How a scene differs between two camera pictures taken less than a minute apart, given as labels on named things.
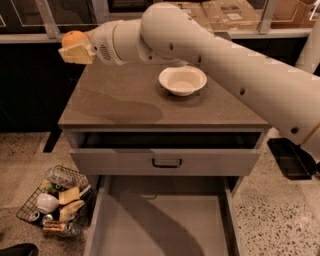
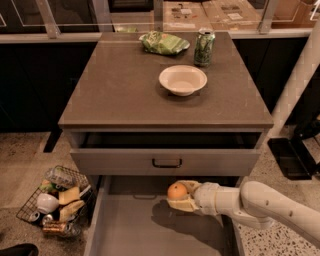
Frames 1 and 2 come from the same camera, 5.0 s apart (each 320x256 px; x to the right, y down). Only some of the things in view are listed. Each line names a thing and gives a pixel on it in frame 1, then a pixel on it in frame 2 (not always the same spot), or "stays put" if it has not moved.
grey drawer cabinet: (160, 150) stays put
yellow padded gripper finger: (82, 54) -> (185, 205)
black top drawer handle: (166, 166) stays put
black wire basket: (63, 203) stays put
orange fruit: (74, 37) -> (176, 191)
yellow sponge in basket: (69, 195) stays put
